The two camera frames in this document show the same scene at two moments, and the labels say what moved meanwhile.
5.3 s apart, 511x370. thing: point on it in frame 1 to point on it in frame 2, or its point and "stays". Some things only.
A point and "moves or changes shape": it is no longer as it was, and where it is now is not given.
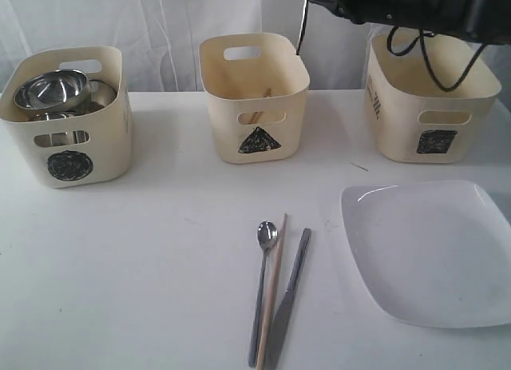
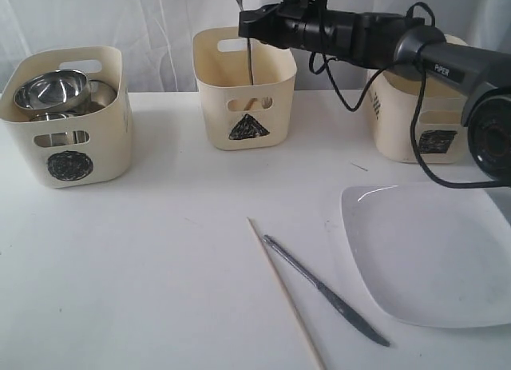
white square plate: (434, 254) stays
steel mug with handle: (101, 95) stays
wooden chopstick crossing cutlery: (257, 114) to (250, 104)
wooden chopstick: (271, 296) to (306, 330)
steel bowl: (53, 90) stays
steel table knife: (282, 313) to (338, 305)
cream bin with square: (410, 118) stays
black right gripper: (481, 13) to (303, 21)
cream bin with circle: (76, 149) stays
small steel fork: (303, 25) moves or changes shape
